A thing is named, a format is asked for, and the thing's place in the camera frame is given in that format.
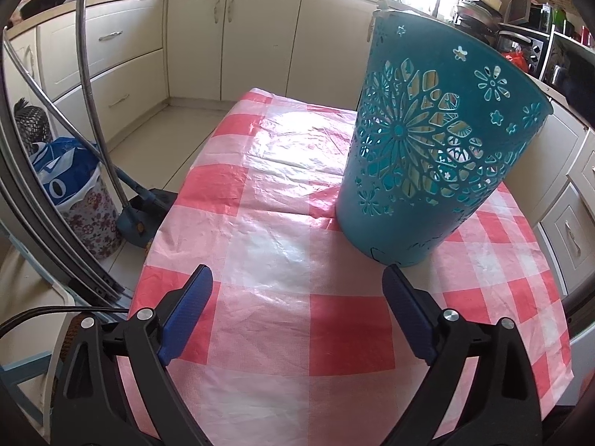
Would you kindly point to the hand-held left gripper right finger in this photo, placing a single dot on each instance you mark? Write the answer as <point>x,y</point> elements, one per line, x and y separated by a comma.
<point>409,311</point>

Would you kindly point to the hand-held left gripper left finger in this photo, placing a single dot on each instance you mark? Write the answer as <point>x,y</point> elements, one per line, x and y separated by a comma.
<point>188,309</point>

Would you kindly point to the teal perforated plastic basket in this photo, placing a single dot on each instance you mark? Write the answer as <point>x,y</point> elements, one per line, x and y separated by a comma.
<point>418,42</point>

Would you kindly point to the red white checkered tablecloth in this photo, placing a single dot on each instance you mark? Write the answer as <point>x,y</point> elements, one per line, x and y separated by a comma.
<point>279,241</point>

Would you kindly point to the floral trash bin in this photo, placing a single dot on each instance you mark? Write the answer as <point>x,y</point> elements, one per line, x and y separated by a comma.
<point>93,227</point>

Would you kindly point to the black mesh item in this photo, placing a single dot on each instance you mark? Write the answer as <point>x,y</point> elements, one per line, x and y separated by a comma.
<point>30,125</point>

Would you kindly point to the curved metal tube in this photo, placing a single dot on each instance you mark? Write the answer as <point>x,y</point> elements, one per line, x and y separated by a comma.
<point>88,79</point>

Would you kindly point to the red plastic bag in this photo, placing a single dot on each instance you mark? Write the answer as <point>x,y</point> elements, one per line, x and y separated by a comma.
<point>517,61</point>

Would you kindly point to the cream kitchen base cabinets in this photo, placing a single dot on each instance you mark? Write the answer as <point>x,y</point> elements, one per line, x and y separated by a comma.
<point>260,42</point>

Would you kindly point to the silver toaster oven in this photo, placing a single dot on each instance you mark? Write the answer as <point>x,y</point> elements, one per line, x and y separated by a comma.
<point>525,49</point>

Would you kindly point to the black appliance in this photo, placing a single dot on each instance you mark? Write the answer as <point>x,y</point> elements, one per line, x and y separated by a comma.
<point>576,74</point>

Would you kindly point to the stack of metal pots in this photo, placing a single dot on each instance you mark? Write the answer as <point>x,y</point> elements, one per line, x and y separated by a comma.
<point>476,7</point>

